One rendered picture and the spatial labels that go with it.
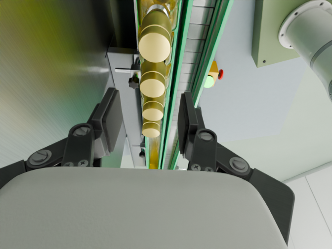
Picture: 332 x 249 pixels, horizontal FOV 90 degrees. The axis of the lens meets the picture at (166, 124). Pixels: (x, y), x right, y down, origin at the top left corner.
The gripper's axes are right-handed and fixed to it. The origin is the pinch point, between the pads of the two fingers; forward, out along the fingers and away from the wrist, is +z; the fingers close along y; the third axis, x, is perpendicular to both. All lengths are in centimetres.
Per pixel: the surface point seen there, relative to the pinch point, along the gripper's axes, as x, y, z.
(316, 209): -351, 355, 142
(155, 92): -3.8, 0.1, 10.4
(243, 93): -31, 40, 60
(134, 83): -11.9, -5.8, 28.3
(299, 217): -410, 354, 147
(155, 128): -12.8, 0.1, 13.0
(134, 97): -27, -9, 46
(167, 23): 4.2, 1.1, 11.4
